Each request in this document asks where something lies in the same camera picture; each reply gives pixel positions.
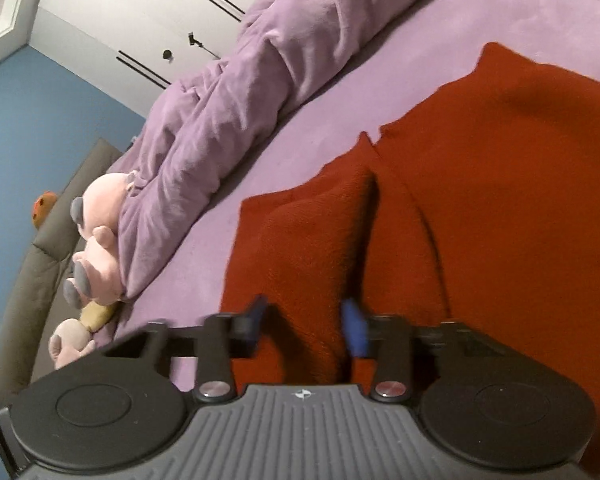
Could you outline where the grey upholstered headboard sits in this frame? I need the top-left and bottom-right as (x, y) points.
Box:
(0, 139), (121, 406)

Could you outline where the purple crumpled duvet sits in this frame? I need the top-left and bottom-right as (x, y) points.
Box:
(114, 0), (416, 298)

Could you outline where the red knitted sweater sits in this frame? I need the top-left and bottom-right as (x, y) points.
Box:
(222, 44), (600, 474)

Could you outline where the orange plush toy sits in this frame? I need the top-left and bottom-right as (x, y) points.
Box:
(31, 191), (58, 230)

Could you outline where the pink plush pig toy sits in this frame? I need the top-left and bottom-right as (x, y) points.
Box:
(64, 171), (135, 309)

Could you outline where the white wardrobe with dark handles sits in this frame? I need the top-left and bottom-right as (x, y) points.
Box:
(0, 0), (254, 116)

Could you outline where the beige plush toy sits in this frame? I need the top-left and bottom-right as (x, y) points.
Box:
(48, 301), (118, 370)

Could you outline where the purple bed sheet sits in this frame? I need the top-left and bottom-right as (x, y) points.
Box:
(97, 0), (600, 344)

